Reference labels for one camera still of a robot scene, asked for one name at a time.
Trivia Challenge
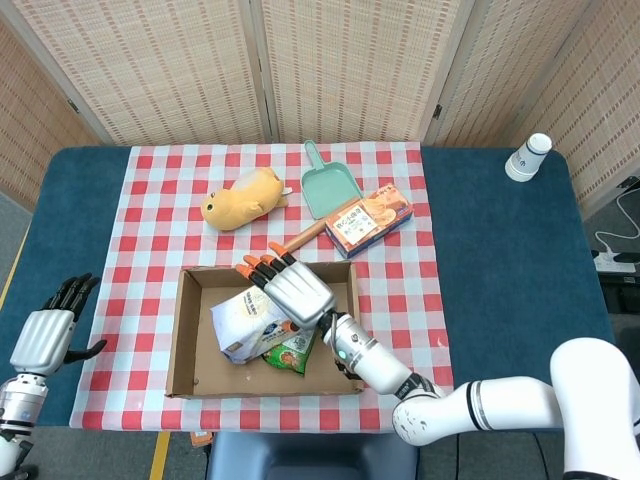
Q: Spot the green snack packet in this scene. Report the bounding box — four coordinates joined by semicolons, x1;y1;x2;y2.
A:
262;327;317;375

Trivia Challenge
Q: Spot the open brown cardboard box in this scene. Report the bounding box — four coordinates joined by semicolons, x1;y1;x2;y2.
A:
164;262;365;400

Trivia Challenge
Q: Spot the white blue paper cup stack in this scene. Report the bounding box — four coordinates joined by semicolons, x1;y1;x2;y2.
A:
503;132;553;183

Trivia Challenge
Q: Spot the white power cable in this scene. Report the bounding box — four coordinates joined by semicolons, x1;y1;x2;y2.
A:
594;192;640;257

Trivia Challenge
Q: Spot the mint green plastic dustpan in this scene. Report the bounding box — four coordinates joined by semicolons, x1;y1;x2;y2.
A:
300;139;365;222

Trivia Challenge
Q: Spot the woven bamboo folding screen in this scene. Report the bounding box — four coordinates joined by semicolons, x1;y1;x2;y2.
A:
0;0;640;217

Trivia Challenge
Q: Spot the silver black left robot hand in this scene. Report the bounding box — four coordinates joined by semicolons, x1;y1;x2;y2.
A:
9;272;108;377

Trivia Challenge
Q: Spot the blue felt table cover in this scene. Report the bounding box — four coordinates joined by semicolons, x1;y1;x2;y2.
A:
0;144;617;435

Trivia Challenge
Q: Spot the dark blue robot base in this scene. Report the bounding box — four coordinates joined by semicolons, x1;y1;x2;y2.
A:
206;430;422;480

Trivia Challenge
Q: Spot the yellow plush animal toy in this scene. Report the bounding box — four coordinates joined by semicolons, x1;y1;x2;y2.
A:
200;166;294;232

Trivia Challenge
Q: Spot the silver orange-tipped right robot hand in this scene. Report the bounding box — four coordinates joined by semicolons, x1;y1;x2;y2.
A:
235;242;337;335

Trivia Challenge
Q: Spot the black equipment case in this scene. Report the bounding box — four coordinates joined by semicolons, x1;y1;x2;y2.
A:
597;269;640;316

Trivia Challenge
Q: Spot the red white checked tablecloth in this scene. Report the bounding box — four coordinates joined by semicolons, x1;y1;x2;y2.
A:
68;142;457;434

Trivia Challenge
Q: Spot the orange blue biscuit box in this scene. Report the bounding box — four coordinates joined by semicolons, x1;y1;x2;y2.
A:
324;183;415;260

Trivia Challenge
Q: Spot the white power strip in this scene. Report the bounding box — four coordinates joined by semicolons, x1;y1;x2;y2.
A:
593;252;637;274

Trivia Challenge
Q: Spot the wooden rolling pin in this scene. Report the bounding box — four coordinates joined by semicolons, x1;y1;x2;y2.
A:
282;197;362;252

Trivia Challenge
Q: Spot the white blue food bag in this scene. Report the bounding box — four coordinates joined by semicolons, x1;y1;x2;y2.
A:
209;287;302;365

